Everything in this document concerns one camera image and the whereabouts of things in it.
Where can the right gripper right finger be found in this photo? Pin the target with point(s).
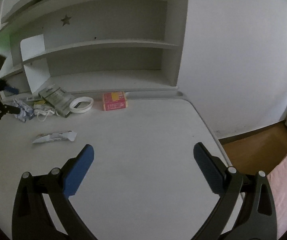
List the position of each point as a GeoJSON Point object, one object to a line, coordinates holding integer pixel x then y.
{"type": "Point", "coordinates": [245, 208]}

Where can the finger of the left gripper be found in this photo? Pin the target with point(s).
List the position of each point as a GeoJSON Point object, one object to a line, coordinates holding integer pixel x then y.
{"type": "Point", "coordinates": [11, 90]}
{"type": "Point", "coordinates": [8, 109]}

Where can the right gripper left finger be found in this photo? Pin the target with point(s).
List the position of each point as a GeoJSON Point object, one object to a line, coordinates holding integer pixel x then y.
{"type": "Point", "coordinates": [31, 218]}

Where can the white printed stick wrapper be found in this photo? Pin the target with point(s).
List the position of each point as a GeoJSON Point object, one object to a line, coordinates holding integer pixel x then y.
{"type": "Point", "coordinates": [55, 136]}

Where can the white crumpled mask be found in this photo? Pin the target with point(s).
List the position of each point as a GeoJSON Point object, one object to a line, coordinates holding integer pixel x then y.
{"type": "Point", "coordinates": [43, 111]}

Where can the white desk shelf unit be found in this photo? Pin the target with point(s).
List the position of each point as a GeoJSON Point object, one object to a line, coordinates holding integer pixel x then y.
{"type": "Point", "coordinates": [92, 45]}

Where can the pink yellow snack box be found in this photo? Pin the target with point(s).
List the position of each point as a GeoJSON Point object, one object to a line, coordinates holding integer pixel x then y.
{"type": "Point", "coordinates": [114, 101]}

